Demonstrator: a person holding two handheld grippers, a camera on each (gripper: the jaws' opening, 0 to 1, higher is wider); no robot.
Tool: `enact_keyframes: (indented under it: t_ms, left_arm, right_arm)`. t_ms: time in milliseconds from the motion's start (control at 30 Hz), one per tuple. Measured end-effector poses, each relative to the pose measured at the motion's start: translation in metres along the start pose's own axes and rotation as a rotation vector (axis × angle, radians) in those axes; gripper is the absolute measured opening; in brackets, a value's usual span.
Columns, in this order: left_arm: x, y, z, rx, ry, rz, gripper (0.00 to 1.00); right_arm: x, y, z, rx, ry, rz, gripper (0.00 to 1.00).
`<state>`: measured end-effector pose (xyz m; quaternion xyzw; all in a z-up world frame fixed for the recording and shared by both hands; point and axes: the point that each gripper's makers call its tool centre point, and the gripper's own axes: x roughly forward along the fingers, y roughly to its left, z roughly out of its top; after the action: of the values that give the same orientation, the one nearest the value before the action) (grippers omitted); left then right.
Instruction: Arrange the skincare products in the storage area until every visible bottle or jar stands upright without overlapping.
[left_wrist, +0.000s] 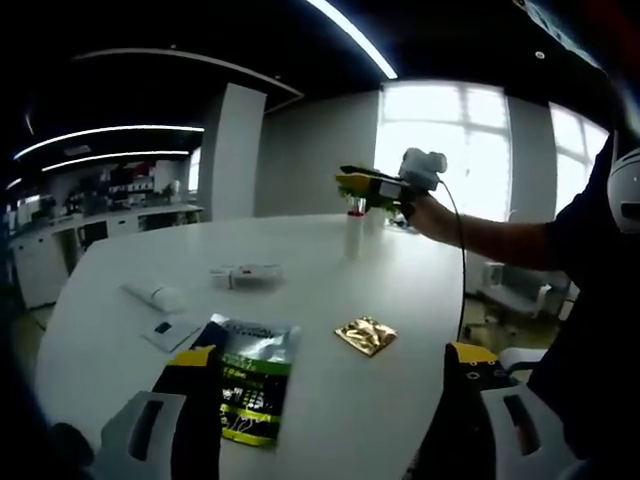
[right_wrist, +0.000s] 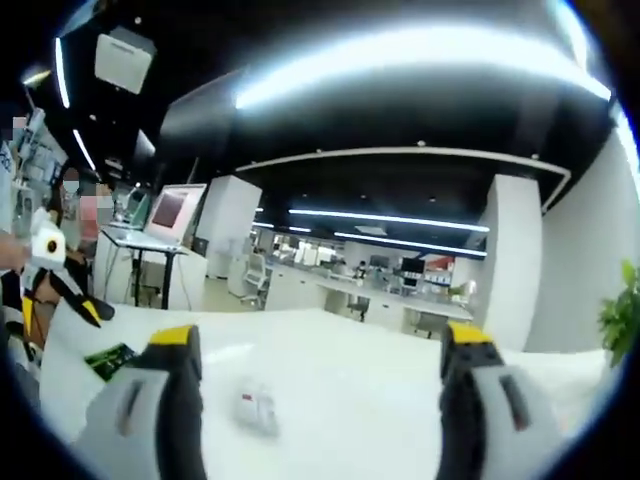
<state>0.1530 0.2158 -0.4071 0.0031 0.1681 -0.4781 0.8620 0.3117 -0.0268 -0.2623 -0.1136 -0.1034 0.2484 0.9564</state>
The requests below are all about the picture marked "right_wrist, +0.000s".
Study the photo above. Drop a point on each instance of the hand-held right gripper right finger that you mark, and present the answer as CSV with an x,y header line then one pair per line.
x,y
460,400

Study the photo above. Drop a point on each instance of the potted green plant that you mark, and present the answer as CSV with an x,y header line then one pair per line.
x,y
622,315

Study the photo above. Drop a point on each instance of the person's left hand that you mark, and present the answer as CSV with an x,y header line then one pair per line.
x,y
12,255

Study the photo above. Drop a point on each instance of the white office chair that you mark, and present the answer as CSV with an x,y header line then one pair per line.
x,y
256,272

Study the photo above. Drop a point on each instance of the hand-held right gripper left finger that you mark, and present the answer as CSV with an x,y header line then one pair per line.
x,y
185,400

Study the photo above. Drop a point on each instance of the green black skincare sachet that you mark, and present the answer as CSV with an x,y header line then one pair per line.
x,y
110,361

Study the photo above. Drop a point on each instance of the large display screen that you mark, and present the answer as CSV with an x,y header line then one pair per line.
x,y
172,212

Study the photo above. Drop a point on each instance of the white ceiling air conditioner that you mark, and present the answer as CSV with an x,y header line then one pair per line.
x,y
125,60

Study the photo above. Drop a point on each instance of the long ceiling light strip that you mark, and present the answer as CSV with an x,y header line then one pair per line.
x,y
425,55

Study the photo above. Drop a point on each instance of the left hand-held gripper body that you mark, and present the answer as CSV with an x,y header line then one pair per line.
x,y
47,245

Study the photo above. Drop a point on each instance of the thin ceiling light strip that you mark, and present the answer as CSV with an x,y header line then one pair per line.
x,y
389,220
410,244

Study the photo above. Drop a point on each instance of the long white office counter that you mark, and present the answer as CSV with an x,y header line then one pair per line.
x,y
350,292

